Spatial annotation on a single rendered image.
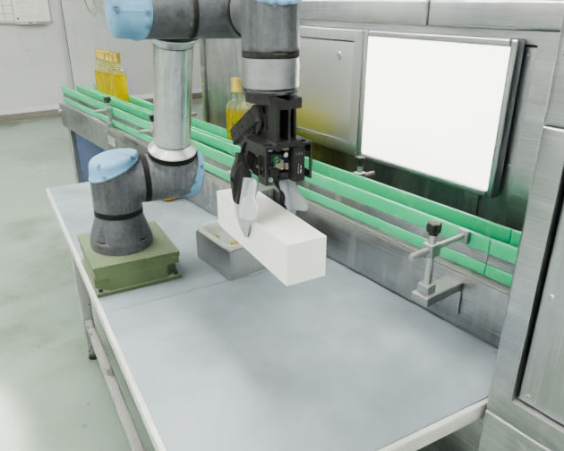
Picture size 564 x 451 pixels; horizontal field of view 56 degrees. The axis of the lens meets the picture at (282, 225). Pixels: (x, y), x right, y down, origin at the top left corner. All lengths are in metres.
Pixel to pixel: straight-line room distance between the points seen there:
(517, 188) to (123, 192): 0.89
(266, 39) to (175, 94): 0.55
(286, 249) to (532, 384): 0.47
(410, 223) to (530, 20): 0.47
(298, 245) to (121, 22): 0.36
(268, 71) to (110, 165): 0.65
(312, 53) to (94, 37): 6.09
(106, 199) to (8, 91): 6.11
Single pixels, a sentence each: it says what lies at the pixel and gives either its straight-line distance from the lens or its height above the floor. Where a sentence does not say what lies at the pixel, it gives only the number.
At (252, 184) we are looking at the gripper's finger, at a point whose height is 1.16.
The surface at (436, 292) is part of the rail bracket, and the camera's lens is 1.10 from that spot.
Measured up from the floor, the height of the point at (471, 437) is 0.29.
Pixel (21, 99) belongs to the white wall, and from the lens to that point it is 7.40.
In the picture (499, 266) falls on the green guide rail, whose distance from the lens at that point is 1.11.
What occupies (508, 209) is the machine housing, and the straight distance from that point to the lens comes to 1.30.
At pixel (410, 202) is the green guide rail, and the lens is 1.30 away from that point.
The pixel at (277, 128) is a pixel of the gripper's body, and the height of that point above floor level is 1.24.
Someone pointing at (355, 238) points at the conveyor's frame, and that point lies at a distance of 1.33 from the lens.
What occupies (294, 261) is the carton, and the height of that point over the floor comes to 1.08.
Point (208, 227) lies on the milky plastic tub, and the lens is 1.43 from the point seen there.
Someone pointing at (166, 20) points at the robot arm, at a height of 1.37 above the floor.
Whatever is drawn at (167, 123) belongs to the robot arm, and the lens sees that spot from 1.24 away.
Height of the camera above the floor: 1.40
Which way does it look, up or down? 23 degrees down
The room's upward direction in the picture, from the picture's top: straight up
